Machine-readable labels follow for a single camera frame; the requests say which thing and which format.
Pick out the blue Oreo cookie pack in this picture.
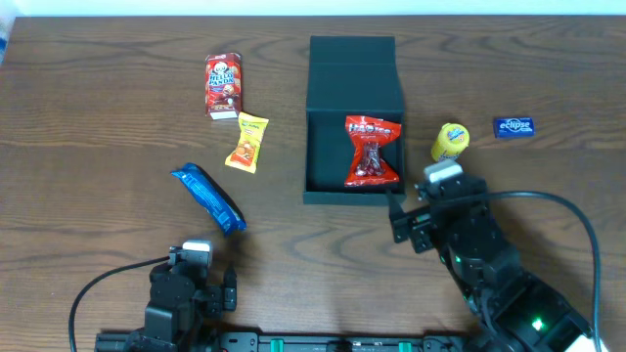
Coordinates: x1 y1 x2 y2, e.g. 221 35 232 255
170 163 247 238

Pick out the blue Eclipse mint tin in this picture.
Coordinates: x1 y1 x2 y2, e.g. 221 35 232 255
492 117 536 139

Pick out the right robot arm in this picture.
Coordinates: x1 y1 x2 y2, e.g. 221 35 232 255
386 173 604 351

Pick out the red Hello Panda box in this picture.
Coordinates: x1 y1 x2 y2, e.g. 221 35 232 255
205 53 243 120

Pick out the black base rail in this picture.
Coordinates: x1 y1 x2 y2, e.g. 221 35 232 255
94 331 480 352

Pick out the yellow Mentos gum bottle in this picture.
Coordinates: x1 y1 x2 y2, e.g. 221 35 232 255
430 123 470 162

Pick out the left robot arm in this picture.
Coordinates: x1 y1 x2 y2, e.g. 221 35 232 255
124 247 237 352

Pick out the yellow snack packet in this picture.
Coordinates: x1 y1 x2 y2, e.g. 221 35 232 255
225 112 269 174

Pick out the red candy bag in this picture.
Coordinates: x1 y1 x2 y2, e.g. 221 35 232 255
344 115 402 187

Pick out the dark green box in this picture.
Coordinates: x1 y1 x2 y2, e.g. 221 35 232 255
303 36 406 206

